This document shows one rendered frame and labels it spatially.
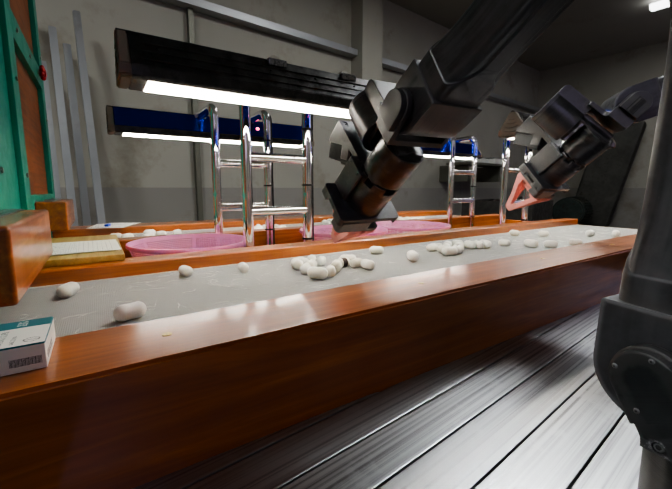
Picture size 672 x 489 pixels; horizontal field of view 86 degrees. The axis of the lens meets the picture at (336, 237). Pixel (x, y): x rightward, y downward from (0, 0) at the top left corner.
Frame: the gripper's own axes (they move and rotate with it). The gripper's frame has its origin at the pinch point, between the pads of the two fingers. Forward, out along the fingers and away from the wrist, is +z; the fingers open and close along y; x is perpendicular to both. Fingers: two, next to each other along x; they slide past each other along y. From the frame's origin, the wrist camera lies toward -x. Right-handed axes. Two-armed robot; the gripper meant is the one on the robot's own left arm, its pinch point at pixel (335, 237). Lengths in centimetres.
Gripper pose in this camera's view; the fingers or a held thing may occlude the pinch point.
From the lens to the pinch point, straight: 57.2
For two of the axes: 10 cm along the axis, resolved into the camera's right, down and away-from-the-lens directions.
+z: -4.2, 5.6, 7.2
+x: 3.5, 8.3, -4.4
